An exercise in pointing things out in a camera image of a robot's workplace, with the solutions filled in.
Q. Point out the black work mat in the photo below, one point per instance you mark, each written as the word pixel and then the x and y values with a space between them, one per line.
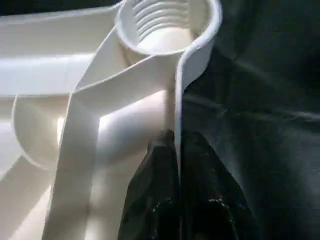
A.
pixel 270 125

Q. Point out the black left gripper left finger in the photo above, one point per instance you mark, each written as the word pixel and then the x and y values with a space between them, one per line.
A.
pixel 152 200

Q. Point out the white plastic table top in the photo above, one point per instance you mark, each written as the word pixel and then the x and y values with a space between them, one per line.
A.
pixel 100 75

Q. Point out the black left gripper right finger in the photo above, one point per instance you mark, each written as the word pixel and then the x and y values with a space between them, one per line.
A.
pixel 215 200

